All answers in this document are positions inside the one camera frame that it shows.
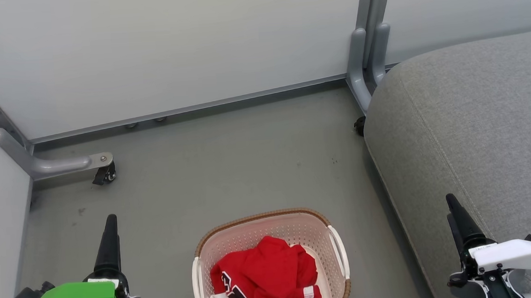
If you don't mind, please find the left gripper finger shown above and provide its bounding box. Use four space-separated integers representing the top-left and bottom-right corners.
91 214 123 276

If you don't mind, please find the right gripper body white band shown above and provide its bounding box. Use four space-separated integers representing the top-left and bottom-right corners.
446 234 531 298

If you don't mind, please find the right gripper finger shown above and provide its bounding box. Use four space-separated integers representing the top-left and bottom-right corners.
445 191 487 249
447 225 464 270

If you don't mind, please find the red jersey with number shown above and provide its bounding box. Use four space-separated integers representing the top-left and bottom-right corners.
206 232 323 298

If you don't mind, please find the red shorts white stripe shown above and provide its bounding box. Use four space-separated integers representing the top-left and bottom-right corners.
271 240 323 298

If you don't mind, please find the grey fabric sofa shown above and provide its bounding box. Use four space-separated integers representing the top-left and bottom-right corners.
358 29 531 298

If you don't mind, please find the grey partition foot bar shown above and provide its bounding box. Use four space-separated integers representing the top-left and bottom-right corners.
0 64 115 182

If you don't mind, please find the white perforated laundry basket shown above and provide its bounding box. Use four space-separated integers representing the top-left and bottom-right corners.
188 204 352 298

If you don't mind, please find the small black caster wheel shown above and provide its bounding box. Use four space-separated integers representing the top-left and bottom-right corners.
353 116 368 138

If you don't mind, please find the black caster wheel with bracket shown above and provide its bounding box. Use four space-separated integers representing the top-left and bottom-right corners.
91 161 117 186

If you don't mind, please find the grey partition bottom rail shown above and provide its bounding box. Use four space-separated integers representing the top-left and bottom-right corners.
27 74 352 146

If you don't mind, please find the grey partition corner post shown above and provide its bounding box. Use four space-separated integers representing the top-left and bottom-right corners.
342 0 402 115

